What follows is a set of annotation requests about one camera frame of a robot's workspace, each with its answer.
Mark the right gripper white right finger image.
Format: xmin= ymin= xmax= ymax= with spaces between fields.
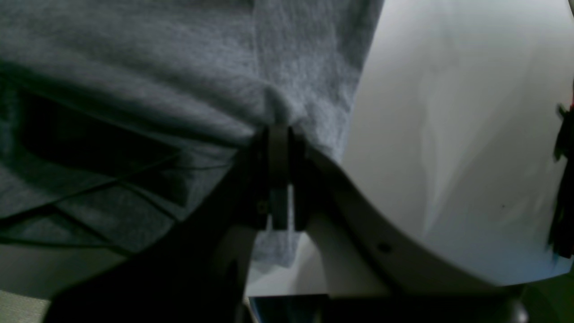
xmin=287 ymin=128 xmax=517 ymax=298

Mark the right gripper white left finger image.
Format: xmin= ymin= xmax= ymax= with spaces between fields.
xmin=43 ymin=129 xmax=270 ymax=323

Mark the grey T-shirt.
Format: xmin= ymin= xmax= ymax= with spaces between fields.
xmin=0 ymin=0 xmax=383 ymax=253

